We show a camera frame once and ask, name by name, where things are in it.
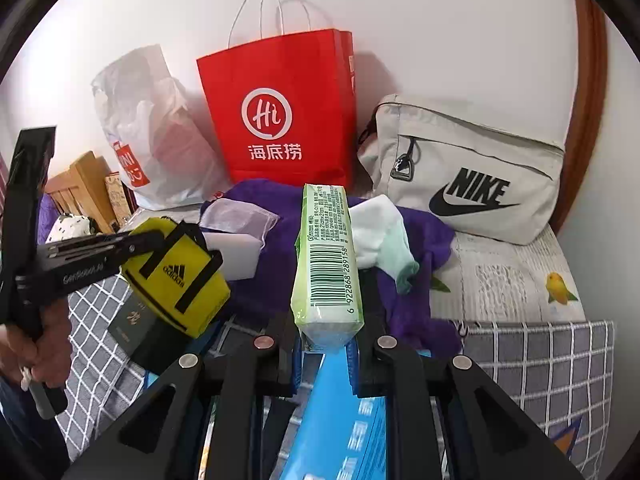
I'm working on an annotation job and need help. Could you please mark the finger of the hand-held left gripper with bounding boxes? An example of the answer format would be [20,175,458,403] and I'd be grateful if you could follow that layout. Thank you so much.
[114,231,169,262]

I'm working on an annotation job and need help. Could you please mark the white floral pillow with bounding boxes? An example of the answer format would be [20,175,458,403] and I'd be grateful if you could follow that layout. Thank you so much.
[47,215,98,247]

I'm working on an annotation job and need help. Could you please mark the mint green sock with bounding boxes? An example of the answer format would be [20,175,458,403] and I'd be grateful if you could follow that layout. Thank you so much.
[380,225,421,296]

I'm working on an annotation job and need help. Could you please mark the wooden bed headboard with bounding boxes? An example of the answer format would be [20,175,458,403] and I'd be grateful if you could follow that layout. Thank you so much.
[45,150,116,233]

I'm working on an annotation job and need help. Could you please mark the purple towel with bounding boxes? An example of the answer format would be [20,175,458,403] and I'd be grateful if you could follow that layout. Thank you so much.
[200,177,463,361]

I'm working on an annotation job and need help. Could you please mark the brown star patch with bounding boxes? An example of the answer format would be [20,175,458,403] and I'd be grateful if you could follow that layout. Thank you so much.
[550,416,585,467]

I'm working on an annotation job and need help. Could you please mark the patterned book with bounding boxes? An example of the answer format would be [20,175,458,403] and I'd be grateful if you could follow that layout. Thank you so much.
[105,172,137,226]

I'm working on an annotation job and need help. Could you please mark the grey checked cloth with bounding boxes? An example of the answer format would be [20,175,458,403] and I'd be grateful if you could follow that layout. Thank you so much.
[55,275,616,480]

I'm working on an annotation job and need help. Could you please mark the person's left hand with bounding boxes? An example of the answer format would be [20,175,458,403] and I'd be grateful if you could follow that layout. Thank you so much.
[0,310,73,391]

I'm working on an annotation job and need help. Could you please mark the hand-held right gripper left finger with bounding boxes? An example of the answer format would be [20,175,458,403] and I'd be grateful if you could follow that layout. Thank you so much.
[60,310,307,480]

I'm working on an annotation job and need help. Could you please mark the dark rectangular tea tin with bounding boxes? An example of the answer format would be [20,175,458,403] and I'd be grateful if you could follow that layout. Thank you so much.
[107,300,201,376]

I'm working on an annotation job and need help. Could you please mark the translucent mesh drawstring pouch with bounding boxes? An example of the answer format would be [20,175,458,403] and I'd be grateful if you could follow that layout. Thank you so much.
[200,200,281,241]

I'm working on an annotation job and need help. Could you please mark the green pocket tissue pack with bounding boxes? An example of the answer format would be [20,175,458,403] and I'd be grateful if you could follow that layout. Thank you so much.
[291,183,366,352]

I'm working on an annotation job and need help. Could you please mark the yellow mini sports bag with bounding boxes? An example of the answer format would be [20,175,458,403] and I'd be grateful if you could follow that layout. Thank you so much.
[120,216,232,339]

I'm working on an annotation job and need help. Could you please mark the white cotton glove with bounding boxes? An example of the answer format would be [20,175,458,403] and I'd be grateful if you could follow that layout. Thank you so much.
[347,195,407,268]

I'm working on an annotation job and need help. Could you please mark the person's dark blue clothing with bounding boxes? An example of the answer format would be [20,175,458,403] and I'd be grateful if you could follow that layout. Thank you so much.
[0,375,68,480]

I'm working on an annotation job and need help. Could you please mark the red paper carrier bag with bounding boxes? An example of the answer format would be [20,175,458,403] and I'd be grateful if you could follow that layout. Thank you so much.
[196,0,358,196]

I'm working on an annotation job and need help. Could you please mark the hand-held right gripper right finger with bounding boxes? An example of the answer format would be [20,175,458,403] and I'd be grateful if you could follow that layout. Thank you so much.
[349,267,587,480]

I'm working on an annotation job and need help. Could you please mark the white plastic shopping bag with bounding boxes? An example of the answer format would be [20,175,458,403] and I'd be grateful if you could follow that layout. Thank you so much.
[90,45,236,211]

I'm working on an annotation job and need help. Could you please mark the brown wooden door frame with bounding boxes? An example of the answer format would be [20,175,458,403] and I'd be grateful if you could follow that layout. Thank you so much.
[550,0,608,233]

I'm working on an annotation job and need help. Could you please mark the blue tissue pack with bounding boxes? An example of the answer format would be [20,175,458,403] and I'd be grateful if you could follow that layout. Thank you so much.
[280,350,401,480]

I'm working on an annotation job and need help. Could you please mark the grey fabric zip bag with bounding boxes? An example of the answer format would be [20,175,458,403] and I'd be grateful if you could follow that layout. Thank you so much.
[357,94,567,246]

